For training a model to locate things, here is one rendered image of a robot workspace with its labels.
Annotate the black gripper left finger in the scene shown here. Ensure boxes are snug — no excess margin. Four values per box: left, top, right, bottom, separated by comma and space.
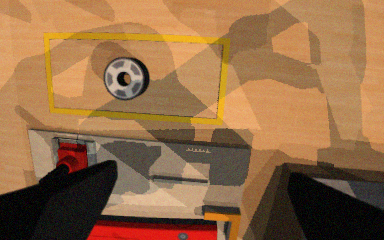
0, 160, 118, 240

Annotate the black tyre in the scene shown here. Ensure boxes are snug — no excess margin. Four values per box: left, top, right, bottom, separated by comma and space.
104, 57, 150, 100

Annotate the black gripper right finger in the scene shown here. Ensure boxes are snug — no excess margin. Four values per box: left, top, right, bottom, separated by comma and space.
287, 172, 384, 240

